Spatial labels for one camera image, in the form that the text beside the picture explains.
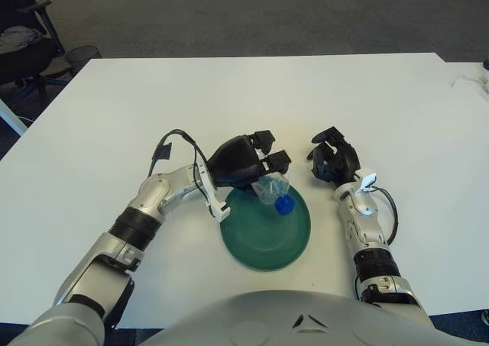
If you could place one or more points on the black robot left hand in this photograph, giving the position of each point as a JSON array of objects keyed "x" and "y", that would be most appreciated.
[{"x": 237, "y": 162}]

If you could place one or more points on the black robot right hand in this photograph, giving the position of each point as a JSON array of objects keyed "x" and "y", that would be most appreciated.
[{"x": 344, "y": 162}]

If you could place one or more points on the clear bottle blue cap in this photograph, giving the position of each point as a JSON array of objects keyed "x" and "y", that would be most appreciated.
[{"x": 273, "y": 191}]

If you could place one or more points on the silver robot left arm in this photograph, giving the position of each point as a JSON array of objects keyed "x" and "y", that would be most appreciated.
[{"x": 153, "y": 197}]

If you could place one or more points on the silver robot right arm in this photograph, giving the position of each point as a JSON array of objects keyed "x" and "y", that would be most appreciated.
[{"x": 361, "y": 224}]

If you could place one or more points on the green round plate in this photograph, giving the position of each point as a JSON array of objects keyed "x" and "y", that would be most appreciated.
[{"x": 267, "y": 243}]

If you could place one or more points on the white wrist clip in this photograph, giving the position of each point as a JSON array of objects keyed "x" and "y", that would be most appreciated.
[
  {"x": 367, "y": 180},
  {"x": 219, "y": 210}
]

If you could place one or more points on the silver robot torso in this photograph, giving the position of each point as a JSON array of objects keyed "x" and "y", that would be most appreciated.
[{"x": 267, "y": 319}]

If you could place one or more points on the black mesh wastebasket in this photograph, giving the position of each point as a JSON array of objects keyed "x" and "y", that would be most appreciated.
[{"x": 82, "y": 57}]

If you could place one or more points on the white furniture leg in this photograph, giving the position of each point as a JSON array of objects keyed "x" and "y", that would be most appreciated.
[{"x": 11, "y": 117}]

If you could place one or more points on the black office chair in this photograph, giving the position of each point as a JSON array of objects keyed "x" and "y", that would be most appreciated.
[{"x": 23, "y": 63}]

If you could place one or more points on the grey cloth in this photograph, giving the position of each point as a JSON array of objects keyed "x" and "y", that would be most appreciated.
[{"x": 15, "y": 38}]

